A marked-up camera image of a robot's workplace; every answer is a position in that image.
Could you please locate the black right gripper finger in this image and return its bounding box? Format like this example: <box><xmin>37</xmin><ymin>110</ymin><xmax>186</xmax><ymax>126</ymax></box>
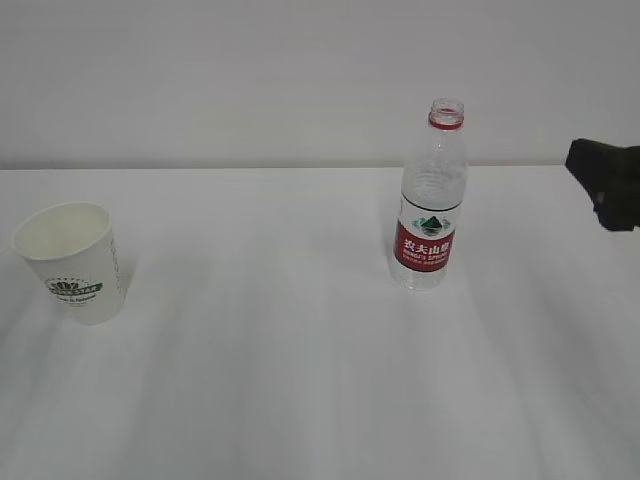
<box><xmin>565</xmin><ymin>138</ymin><xmax>639</xmax><ymax>232</ymax></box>

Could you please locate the clear Nongfu Spring water bottle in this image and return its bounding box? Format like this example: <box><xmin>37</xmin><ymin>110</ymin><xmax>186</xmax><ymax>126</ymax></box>
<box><xmin>391</xmin><ymin>98</ymin><xmax>468</xmax><ymax>290</ymax></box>

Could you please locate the white paper cup green logo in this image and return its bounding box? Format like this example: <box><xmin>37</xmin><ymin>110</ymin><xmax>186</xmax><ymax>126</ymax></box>
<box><xmin>11</xmin><ymin>202</ymin><xmax>125</xmax><ymax>325</ymax></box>

